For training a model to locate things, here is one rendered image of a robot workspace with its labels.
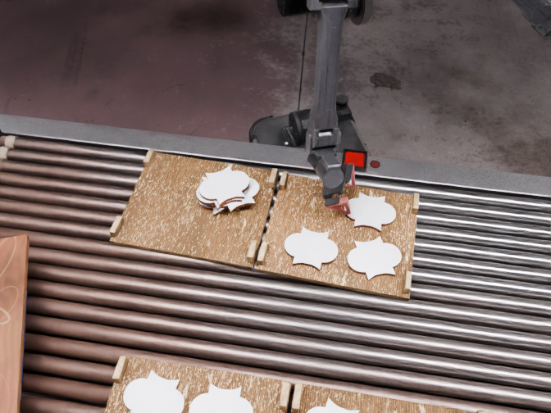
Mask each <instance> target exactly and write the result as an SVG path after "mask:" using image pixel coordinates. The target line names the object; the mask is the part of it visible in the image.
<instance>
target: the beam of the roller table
mask: <svg viewBox="0 0 551 413"><path fill-rule="evenodd" d="M0 130H1V131H2V133H3V135H4V136H8V135H11V136H18V137H19V138H30V139H37V140H44V141H51V142H58V143H71V144H79V145H85V146H92V147H100V148H113V149H120V150H126V151H134V152H146V153H148V150H149V149H150V148H152V149H154V150H155V152H160V153H165V154H171V155H177V156H182V157H192V158H197V159H202V160H209V161H223V162H229V163H236V164H244V165H251V166H264V167H270V168H278V169H285V170H298V171H305V172H312V173H316V172H315V170H314V169H313V168H312V166H311V165H310V164H309V162H308V161H307V157H308V155H309V152H308V151H307V149H304V148H296V147H283V146H276V145H269V144H261V143H248V142H240V141H233V140H226V139H218V138H205V137H198V136H190V135H183V134H169V133H163V132H155V131H147V130H141V129H127V128H120V127H112V126H105V125H91V124H84V123H77V122H70V121H62V120H49V119H41V118H34V117H27V116H14V115H6V114H0ZM371 161H378V162H379V163H380V167H378V168H373V167H371V166H370V163H371ZM354 172H355V178H360V179H373V180H380V181H388V182H395V183H401V184H415V185H422V186H429V187H436V188H449V189H457V190H463V191H470V192H478V193H490V194H498V195H504V196H512V197H524V198H532V199H539V200H545V201H551V177H546V176H538V175H525V174H518V173H510V172H503V171H496V170H482V169H475V168H467V167H461V166H446V165H440V164H432V163H425V162H418V161H404V160H397V159H389V158H382V157H369V156H367V169H366V172H362V171H354Z"/></svg>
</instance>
